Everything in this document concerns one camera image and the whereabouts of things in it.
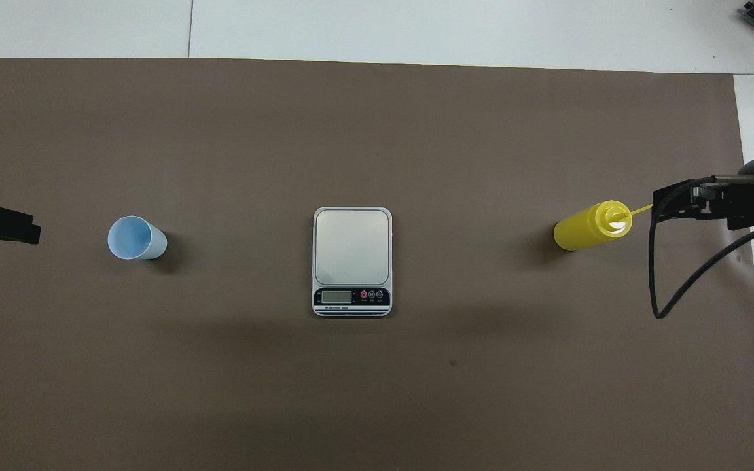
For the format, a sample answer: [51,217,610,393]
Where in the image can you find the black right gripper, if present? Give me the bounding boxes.
[653,152,754,231]

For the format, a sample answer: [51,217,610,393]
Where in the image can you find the brown paper table mat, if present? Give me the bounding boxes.
[0,58,754,471]

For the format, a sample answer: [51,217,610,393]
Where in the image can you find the silver digital kitchen scale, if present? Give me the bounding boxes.
[312,207,393,319]

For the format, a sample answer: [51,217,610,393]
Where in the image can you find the yellow squeeze bottle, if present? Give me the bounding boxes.
[553,200,654,253]

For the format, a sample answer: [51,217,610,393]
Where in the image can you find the light blue paper cup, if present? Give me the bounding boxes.
[107,215,168,260]

